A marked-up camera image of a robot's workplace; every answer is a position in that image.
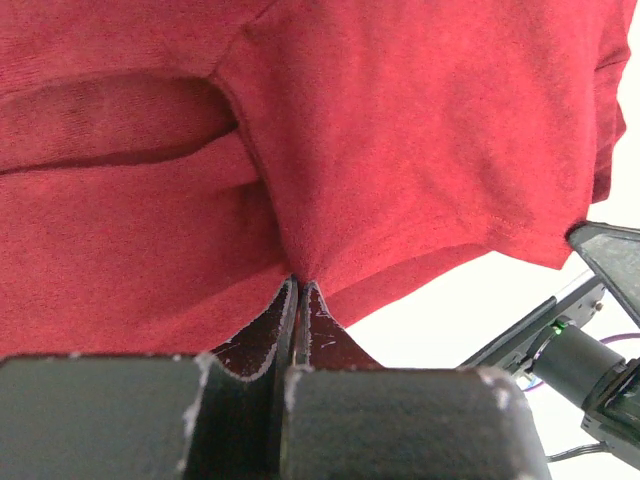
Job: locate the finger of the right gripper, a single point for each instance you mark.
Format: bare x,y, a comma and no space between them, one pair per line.
612,253

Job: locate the dark maroon t shirt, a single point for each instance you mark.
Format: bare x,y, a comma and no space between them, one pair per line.
165,165

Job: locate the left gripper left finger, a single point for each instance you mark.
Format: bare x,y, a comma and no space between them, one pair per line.
211,415

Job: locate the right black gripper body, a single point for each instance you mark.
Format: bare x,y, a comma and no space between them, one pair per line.
548,347

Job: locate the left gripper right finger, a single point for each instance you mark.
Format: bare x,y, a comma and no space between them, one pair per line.
348,417

